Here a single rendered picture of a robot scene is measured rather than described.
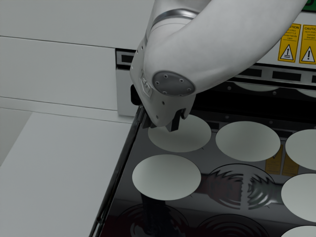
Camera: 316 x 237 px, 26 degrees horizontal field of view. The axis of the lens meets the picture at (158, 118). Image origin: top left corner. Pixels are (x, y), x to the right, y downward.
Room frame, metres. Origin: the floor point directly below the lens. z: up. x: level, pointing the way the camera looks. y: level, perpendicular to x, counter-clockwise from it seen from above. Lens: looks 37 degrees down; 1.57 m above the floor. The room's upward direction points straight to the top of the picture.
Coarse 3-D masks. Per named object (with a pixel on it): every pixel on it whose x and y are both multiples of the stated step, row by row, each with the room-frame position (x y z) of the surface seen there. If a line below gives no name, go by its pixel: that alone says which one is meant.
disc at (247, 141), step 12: (228, 132) 0.85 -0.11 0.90; (240, 132) 0.85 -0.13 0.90; (252, 132) 0.85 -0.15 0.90; (264, 132) 0.85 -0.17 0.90; (228, 144) 0.82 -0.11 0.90; (240, 144) 0.82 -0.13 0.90; (252, 144) 0.82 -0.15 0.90; (264, 144) 0.82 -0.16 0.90; (276, 144) 0.82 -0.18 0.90; (240, 156) 0.79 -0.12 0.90; (252, 156) 0.79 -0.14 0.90; (264, 156) 0.79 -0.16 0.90
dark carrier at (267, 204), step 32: (288, 128) 0.86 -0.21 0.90; (128, 160) 0.78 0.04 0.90; (192, 160) 0.78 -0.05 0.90; (224, 160) 0.78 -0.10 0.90; (288, 160) 0.78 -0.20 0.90; (128, 192) 0.71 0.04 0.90; (224, 192) 0.72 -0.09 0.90; (256, 192) 0.72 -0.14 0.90; (128, 224) 0.65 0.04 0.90; (160, 224) 0.65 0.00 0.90; (192, 224) 0.65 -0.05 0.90; (224, 224) 0.65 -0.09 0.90; (256, 224) 0.65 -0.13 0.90; (288, 224) 0.65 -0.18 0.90
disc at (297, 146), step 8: (296, 136) 0.84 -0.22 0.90; (304, 136) 0.84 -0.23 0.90; (312, 136) 0.84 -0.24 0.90; (288, 144) 0.82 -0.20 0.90; (296, 144) 0.82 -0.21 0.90; (304, 144) 0.82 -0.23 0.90; (312, 144) 0.82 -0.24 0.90; (288, 152) 0.80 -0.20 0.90; (296, 152) 0.80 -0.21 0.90; (304, 152) 0.80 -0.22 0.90; (312, 152) 0.80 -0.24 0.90; (296, 160) 0.78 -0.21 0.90; (304, 160) 0.78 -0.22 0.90; (312, 160) 0.78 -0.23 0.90; (312, 168) 0.77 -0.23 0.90
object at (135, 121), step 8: (136, 112) 0.90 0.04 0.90; (136, 120) 0.88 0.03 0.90; (136, 128) 0.86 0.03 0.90; (128, 136) 0.84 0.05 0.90; (128, 144) 0.82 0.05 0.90; (128, 152) 0.80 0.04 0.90; (120, 160) 0.78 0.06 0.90; (120, 168) 0.76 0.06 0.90; (112, 176) 0.75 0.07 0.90; (120, 176) 0.75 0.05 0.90; (112, 184) 0.73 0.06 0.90; (112, 192) 0.71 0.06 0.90; (104, 200) 0.70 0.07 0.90; (112, 200) 0.70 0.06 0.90; (104, 208) 0.68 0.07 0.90; (96, 216) 0.67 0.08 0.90; (104, 216) 0.67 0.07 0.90; (96, 224) 0.65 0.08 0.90; (96, 232) 0.63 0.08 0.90
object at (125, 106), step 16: (128, 80) 0.97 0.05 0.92; (240, 80) 0.94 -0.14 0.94; (256, 80) 0.94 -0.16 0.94; (128, 96) 0.97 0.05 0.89; (256, 96) 0.92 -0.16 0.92; (272, 96) 0.92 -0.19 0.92; (288, 96) 0.91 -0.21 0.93; (304, 96) 0.91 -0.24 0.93; (128, 112) 0.97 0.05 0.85; (224, 112) 0.94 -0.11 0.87; (240, 112) 0.94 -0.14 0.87
